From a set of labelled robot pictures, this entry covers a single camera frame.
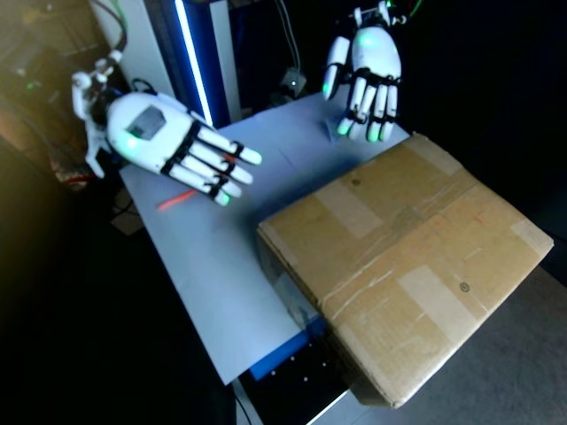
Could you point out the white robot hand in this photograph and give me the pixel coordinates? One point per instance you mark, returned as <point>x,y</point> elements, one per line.
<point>376,53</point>
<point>146,133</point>

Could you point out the small grey device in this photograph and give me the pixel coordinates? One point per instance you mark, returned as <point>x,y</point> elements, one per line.
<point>292,82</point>

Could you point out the blue white robot column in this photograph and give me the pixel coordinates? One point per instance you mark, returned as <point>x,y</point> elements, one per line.
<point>195,44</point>

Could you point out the white table board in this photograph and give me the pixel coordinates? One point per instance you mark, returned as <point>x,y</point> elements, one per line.
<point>212,265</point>

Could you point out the large brown cardboard box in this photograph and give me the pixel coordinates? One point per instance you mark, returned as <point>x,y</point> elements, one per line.
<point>398,248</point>

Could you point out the blue black table base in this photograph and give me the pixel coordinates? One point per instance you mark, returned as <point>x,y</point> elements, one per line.
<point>301,376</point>

